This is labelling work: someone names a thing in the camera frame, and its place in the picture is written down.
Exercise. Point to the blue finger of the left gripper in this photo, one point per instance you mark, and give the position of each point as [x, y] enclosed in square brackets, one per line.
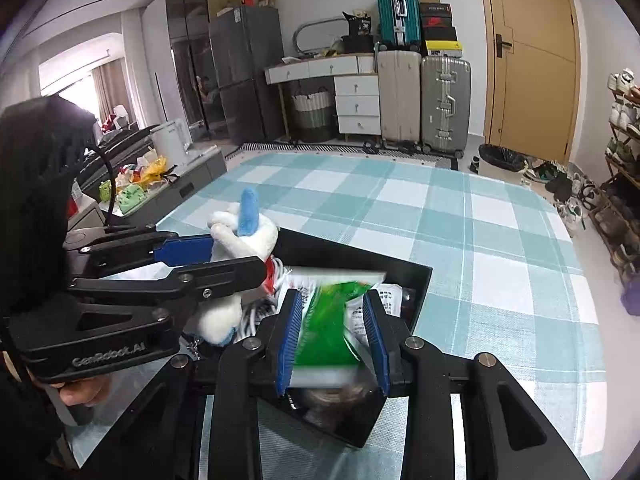
[217, 279]
[184, 251]

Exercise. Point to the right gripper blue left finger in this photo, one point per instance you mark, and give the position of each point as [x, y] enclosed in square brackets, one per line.
[291, 315]

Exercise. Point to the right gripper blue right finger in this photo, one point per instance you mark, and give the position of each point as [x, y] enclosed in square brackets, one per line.
[377, 344]

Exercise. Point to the green white packet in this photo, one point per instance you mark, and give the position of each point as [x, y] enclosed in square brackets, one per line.
[333, 350]

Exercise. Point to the red white snack packet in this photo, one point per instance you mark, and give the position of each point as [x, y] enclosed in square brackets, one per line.
[275, 269]

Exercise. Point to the person's left hand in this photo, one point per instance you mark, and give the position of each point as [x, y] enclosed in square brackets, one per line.
[88, 391]

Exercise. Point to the black open cardboard box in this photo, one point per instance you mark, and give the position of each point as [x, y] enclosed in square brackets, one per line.
[242, 376]

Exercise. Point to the yellow plastic bag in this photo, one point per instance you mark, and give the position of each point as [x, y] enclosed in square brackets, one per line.
[153, 172]

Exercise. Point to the grey tv cabinet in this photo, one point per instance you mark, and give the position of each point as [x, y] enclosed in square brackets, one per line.
[165, 196]

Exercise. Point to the white appliance on cabinet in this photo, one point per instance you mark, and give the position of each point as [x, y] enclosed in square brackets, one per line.
[172, 140]

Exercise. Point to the teal checkered tablecloth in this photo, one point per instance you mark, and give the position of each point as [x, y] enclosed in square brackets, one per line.
[506, 278]

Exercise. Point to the grey white laundry basket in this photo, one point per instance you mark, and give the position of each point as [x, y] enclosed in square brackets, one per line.
[314, 116]

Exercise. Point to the black trash bin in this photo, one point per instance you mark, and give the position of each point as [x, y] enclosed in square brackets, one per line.
[502, 158]

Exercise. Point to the dark grey refrigerator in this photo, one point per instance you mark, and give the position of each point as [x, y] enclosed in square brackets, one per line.
[246, 41]

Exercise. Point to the white drawer desk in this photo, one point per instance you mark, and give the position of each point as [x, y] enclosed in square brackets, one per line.
[355, 88]

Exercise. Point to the purple bag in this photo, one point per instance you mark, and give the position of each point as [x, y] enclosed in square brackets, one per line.
[631, 296]

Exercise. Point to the silver aluminium suitcase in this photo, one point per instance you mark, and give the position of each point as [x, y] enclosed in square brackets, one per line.
[445, 104]

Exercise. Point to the beige upright suitcase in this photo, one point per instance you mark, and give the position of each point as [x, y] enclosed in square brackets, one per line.
[399, 84]

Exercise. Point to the wooden shoe rack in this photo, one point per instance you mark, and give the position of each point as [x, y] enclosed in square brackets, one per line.
[616, 218]

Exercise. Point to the black bag on desk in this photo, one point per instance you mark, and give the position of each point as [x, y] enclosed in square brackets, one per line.
[359, 38]

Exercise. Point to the wooden door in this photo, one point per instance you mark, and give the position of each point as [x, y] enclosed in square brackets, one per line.
[533, 76]

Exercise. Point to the teal hard suitcase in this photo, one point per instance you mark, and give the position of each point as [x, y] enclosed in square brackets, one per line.
[399, 24]

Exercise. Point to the stack of shoe boxes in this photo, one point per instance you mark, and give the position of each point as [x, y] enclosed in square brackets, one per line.
[439, 35]

